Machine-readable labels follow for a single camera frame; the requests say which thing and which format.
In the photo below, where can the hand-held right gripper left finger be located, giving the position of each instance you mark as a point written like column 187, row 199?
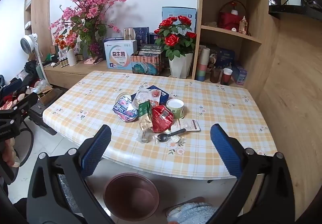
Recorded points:
column 96, row 148

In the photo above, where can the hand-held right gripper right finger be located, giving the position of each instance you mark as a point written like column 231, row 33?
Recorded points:
column 225, row 151

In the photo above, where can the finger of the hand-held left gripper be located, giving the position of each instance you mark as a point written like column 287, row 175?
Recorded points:
column 25, row 103
column 11, row 87

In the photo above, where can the white printed card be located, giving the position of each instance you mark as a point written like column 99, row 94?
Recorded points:
column 188, row 125

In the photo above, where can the clear wrapper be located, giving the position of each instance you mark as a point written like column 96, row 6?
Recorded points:
column 143, row 136

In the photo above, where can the blue pink drink pouch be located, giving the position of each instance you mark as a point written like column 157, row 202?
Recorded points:
column 124, row 108

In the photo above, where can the green gold sachet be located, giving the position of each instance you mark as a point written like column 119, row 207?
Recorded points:
column 145, row 115

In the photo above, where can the black plastic fork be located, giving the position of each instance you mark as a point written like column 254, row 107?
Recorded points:
column 168, row 135

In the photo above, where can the beige round lid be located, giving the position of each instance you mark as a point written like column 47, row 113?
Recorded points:
column 122, row 95

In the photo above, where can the green paper cup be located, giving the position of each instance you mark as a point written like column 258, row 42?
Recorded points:
column 176, row 109

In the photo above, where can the brown plastic bin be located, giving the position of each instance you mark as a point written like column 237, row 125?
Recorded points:
column 130, row 203

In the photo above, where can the red foil packet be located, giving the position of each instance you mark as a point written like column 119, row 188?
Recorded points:
column 162, row 118

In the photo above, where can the clear blister pack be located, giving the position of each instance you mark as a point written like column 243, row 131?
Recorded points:
column 146, row 95

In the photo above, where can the person's left hand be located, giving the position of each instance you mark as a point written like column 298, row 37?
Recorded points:
column 8, row 151

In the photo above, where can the black case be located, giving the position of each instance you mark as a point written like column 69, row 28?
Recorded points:
column 39, row 115

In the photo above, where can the pile of clothes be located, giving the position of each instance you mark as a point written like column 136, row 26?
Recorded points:
column 30, row 73

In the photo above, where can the white standing fan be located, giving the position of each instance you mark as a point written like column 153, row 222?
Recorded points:
column 27, row 42

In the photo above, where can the low wooden cabinet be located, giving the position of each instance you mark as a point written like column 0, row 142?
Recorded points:
column 65, row 75

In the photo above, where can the row of small bottles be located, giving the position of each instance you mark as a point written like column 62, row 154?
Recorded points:
column 63, row 61

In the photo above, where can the orange flowers in white vase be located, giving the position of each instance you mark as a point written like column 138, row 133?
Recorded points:
column 71, row 58

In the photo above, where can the pink slipper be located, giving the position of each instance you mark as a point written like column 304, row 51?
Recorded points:
column 181, row 202

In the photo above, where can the red white paper cup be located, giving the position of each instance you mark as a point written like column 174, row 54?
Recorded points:
column 226, row 76

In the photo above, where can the small white blue box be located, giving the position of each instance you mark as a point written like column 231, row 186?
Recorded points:
column 78, row 49

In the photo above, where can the brown cup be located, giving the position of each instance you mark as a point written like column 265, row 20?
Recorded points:
column 215, row 75

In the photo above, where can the pink fabric item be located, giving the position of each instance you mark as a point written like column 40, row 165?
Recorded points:
column 91, row 61

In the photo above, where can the purple flower bunch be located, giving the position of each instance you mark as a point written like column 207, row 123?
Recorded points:
column 95, row 49

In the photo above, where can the stack of pastel cups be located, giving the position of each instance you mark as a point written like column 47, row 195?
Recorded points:
column 202, row 65

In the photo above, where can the narrow wooden shelf unit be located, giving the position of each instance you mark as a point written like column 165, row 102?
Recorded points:
column 40, row 0

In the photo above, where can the dark blue gift box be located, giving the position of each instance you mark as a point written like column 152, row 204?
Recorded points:
column 224, row 56

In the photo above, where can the white blue printed box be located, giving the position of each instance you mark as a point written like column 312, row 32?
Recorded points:
column 118, row 55

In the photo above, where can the red rose plant white pot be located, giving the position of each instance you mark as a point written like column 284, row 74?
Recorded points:
column 179, row 66

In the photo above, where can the colourful pack of cans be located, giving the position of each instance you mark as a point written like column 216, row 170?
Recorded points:
column 146, row 65

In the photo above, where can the pink blossom plant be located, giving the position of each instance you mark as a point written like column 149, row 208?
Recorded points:
column 88, row 7

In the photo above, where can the black printed box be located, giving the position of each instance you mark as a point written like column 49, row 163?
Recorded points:
column 151, row 49

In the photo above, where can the small dark box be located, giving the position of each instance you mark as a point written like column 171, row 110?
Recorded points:
column 152, row 37

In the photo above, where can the dark blue patterned box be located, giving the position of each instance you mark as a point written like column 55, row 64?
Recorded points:
column 141, row 32

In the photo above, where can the glass bottle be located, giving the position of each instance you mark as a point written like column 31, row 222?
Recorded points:
column 243, row 25

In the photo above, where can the red basket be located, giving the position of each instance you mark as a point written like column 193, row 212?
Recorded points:
column 230, row 19

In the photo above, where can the tall light blue box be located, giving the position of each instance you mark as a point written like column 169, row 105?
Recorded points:
column 173, row 11

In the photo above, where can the black chair frame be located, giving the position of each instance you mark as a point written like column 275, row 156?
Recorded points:
column 26, row 138

